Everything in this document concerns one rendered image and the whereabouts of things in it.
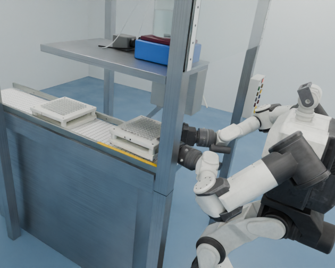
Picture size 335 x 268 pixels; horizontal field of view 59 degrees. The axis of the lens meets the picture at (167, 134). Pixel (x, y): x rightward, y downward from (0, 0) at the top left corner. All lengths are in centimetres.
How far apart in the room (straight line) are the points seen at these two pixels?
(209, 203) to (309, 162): 30
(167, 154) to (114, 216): 64
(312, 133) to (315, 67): 357
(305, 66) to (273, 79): 44
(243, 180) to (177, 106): 34
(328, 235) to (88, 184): 113
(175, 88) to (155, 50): 23
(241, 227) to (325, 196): 36
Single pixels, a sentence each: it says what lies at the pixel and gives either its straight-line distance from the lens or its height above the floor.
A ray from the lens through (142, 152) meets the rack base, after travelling 129.
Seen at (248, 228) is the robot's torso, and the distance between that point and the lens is 128.
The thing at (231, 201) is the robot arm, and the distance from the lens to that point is 89.
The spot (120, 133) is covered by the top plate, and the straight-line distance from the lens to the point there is 134.
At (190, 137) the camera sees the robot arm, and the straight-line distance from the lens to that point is 138.
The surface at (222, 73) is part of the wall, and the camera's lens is 476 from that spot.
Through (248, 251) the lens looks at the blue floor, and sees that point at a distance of 240.
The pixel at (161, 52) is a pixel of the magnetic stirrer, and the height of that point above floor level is 143.
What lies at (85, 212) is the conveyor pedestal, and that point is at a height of 47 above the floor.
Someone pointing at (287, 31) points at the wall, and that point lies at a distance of 454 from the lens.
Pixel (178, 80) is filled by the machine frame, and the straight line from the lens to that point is 100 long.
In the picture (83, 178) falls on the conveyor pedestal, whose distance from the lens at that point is 166.
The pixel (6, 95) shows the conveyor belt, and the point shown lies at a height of 94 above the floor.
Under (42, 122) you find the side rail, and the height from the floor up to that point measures 96.
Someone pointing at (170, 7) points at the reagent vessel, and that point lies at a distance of 119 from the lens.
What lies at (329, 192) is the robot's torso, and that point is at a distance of 112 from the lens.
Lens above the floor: 164
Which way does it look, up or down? 26 degrees down
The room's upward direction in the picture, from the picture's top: 7 degrees clockwise
